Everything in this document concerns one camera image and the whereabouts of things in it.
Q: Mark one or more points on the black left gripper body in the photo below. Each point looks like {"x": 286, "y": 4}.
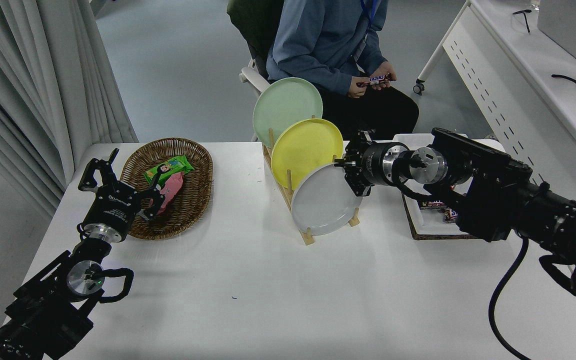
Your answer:
{"x": 114, "y": 209}

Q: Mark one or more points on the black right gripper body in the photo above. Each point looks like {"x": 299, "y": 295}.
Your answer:
{"x": 377, "y": 165}

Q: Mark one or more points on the grey plate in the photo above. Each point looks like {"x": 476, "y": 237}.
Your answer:
{"x": 320, "y": 205}

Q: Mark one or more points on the brown snickers bar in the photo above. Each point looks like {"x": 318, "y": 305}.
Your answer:
{"x": 374, "y": 80}
{"x": 433, "y": 204}
{"x": 451, "y": 215}

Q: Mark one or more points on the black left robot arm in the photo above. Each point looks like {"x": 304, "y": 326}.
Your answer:
{"x": 43, "y": 315}

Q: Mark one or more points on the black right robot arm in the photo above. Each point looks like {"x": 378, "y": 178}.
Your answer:
{"x": 498, "y": 195}

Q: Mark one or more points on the yellow plate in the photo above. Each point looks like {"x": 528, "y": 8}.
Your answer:
{"x": 304, "y": 147}

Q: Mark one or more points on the wooden plate rack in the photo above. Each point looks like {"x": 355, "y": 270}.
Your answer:
{"x": 307, "y": 236}

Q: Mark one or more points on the pale green plate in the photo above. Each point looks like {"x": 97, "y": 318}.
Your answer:
{"x": 283, "y": 105}

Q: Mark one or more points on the person's right hand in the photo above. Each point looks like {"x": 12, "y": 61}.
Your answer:
{"x": 355, "y": 90}

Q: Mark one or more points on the person's left hand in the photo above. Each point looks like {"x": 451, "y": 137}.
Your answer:
{"x": 385, "y": 72}

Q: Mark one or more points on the pink snack packet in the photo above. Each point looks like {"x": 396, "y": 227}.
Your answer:
{"x": 173, "y": 187}

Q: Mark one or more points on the green snack packet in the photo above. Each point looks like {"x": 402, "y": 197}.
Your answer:
{"x": 168, "y": 167}

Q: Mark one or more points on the brown wicker basket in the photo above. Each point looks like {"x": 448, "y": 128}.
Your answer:
{"x": 195, "y": 190}

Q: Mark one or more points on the white lined tray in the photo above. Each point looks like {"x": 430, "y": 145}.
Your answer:
{"x": 430, "y": 226}

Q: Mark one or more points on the person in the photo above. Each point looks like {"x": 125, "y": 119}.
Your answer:
{"x": 318, "y": 40}

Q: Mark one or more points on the white curtain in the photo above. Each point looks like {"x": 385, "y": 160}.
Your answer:
{"x": 28, "y": 75}

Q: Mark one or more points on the white desk with casters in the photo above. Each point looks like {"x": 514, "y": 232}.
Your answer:
{"x": 533, "y": 100}

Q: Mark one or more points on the black glasses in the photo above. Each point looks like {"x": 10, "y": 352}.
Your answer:
{"x": 524, "y": 16}

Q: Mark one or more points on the grey laptop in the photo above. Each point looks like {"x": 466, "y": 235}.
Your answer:
{"x": 570, "y": 27}

